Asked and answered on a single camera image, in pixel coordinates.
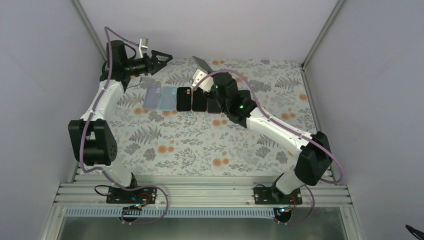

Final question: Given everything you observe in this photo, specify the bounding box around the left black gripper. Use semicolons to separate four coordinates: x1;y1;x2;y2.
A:
123;50;173;76

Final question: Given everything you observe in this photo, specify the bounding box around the light-blue phone case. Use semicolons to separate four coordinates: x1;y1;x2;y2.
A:
159;86;177;111

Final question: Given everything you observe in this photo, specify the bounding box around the clear lilac phone case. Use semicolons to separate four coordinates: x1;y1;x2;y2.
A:
143;85;161;110

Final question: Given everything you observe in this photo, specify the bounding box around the black phone case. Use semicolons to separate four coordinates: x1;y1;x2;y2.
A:
191;88;208;112
176;87;192;112

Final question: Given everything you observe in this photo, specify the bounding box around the purple smartphone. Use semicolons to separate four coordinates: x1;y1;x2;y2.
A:
207;97;222;114

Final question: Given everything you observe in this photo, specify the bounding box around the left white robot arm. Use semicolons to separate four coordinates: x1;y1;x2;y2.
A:
67;40;173;203

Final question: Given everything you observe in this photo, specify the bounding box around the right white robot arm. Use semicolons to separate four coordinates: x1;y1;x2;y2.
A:
205;72;333;204

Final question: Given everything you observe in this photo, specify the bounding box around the floral patterned table mat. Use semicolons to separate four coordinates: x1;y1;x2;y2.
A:
108;58;316;177

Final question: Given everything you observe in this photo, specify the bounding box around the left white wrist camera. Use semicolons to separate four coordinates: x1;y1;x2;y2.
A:
138;37;149;59

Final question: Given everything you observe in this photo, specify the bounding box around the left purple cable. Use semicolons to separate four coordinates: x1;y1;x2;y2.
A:
78;26;169;226

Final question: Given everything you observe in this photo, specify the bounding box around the purple cable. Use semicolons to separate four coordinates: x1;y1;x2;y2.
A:
78;26;169;226
193;68;345;226

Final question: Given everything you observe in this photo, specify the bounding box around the left aluminium frame post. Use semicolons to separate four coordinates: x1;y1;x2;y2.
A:
70;0;107;61

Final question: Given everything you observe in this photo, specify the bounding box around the aluminium frame post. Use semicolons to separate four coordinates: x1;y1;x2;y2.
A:
302;0;346;68
70;0;107;61

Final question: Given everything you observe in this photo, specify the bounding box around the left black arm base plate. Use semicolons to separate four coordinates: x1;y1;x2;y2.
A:
106;187;158;205

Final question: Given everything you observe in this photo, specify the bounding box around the right aluminium frame post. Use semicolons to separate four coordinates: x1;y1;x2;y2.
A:
302;0;346;68

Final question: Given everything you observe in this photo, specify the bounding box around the aluminium mounting rail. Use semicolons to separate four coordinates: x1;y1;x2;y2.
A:
53;175;353;207

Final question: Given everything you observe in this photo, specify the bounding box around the slotted grey cable duct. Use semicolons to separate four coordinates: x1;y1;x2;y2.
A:
64;206;277;219

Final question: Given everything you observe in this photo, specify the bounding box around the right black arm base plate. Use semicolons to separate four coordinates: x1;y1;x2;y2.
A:
253;184;303;205

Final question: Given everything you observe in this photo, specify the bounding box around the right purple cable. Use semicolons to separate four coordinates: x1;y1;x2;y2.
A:
193;68;345;226

